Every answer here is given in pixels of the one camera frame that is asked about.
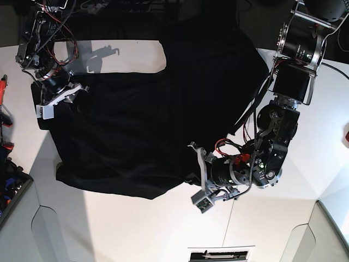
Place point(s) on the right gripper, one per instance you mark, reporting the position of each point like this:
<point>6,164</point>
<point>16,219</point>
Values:
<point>69,90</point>

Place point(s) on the grey right table bracket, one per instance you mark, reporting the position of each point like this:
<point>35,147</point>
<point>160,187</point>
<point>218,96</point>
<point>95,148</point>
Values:
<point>317,240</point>

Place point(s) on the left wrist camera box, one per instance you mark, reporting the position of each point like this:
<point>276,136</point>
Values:
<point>202,201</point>

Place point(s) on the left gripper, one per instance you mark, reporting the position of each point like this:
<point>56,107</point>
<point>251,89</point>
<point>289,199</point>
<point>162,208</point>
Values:
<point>219,177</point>

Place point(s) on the black t-shirt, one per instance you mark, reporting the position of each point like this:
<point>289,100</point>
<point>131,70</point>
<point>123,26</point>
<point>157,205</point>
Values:
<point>130,133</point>

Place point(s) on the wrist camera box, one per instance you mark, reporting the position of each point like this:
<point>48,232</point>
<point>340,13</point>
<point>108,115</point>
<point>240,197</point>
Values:
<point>202,201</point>
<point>45,112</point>

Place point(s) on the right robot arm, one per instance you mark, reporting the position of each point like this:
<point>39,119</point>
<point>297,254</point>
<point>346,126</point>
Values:
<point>44,23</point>

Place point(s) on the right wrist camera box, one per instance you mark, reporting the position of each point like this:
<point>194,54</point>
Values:
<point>45,112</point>

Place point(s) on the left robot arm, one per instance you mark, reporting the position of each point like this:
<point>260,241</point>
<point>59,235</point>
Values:
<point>300,50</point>

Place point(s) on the grey bin with clutter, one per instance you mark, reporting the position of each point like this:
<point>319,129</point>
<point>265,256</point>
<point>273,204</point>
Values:
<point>14,181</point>

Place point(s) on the red orange hand tool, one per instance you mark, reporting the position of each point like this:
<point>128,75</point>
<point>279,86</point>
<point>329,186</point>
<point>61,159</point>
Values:
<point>5,118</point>

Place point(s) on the printed paper sheet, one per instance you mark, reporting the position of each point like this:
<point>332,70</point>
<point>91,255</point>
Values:
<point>224,254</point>

